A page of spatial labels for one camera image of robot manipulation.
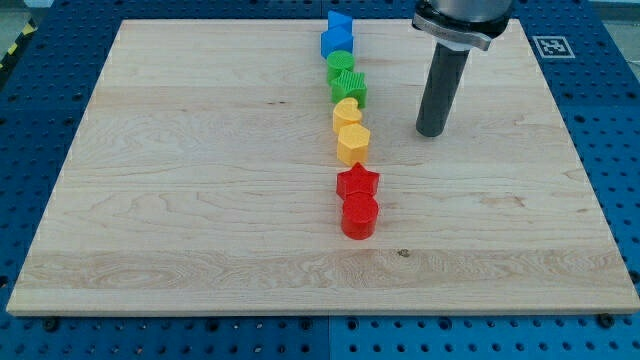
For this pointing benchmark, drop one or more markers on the white fiducial marker tag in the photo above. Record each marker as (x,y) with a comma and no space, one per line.
(553,47)

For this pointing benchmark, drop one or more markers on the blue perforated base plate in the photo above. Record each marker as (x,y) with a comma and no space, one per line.
(46,94)

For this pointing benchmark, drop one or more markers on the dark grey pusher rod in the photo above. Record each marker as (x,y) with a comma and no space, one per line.
(444,76)

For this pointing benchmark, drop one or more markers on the light wooden board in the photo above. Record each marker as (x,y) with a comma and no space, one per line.
(202,182)

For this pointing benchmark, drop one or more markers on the red star block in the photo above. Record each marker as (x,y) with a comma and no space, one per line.
(357,180)

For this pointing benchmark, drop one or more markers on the yellow hexagon block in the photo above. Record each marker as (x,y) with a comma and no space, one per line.
(353,144)

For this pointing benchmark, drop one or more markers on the blue triangle block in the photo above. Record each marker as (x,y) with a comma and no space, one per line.
(339,20)

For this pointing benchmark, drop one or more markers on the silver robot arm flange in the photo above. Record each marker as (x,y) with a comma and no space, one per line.
(462,25)

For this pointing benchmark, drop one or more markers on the red cylinder block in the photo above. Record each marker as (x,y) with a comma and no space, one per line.
(359,216)

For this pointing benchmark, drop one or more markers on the green cylinder block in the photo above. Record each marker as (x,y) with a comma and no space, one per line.
(337,62)

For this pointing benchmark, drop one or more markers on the yellow heart block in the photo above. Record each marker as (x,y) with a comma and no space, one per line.
(346,112)

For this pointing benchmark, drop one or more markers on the blue pentagon block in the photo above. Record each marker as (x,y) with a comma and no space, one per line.
(335,39)

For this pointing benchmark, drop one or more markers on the green star block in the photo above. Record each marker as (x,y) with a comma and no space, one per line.
(349,85)

